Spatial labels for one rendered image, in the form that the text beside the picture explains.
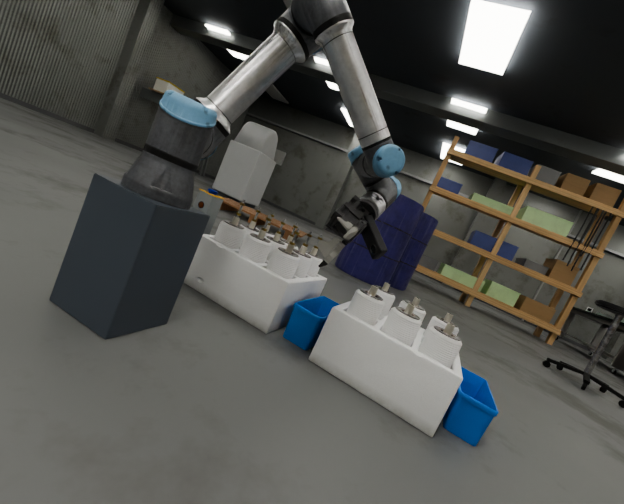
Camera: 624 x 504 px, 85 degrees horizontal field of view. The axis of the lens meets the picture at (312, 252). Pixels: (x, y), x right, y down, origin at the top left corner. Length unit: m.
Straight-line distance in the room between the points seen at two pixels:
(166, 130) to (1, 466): 0.59
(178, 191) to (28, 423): 0.46
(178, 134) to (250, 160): 5.09
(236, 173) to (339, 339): 5.09
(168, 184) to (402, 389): 0.78
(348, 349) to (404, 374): 0.16
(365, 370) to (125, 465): 0.65
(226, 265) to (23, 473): 0.77
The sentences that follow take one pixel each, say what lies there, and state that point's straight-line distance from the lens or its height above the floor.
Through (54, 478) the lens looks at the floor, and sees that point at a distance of 0.58.
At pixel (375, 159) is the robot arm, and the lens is 0.85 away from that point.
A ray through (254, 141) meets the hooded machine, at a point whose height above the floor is 1.05.
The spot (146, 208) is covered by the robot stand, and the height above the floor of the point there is 0.28.
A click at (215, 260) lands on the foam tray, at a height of 0.13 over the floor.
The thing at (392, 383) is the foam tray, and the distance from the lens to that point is 1.03.
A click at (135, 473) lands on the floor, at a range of 0.59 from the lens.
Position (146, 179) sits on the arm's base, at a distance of 0.80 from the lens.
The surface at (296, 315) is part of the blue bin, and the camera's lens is 1.12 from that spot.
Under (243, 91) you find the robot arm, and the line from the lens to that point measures 0.96.
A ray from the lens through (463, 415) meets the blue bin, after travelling 1.15.
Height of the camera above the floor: 0.41
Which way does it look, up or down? 6 degrees down
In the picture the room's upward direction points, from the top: 24 degrees clockwise
